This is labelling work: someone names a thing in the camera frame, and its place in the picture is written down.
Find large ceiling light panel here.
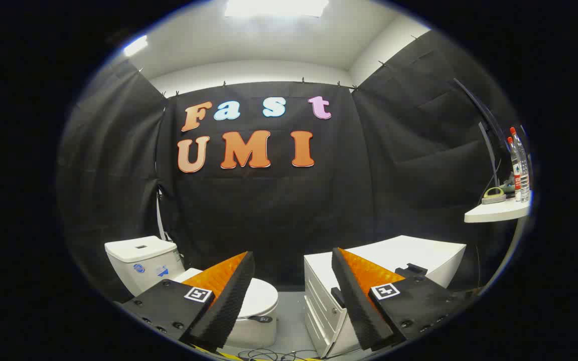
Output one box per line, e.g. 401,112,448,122
225,0,330,19

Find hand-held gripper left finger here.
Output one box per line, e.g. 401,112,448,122
121,251,256,351

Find black floor cables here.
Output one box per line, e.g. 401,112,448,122
238,348,321,361

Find white toilet lid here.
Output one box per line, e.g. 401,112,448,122
171,268,278,318

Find yellow-green tape roll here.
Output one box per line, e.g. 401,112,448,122
482,187,507,205

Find small ceiling light panel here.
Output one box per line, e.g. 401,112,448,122
123,35,149,57

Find clear water bottle red cap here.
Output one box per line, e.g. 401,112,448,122
510,127,531,202
507,136,521,202

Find black backdrop cloth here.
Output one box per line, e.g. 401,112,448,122
57,30,520,301

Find yellow black floor tape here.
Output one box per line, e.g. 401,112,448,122
189,342,322,361

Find white toilet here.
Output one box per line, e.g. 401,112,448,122
104,236,278,349

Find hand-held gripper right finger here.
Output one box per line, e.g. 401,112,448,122
331,247,470,351

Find white side table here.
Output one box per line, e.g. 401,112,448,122
464,193,531,224

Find white drawer cabinet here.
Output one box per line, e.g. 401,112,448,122
303,235,467,358

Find black device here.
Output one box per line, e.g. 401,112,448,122
394,263,428,279

